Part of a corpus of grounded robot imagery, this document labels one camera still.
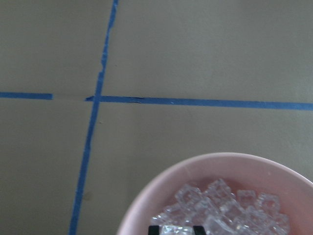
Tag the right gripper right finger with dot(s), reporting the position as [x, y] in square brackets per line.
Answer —
[199, 230]

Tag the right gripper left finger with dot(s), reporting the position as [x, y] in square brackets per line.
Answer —
[153, 230]

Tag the clear ice cubes pile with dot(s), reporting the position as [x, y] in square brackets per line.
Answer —
[222, 212]

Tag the pink bowl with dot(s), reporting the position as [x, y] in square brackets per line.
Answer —
[239, 171]

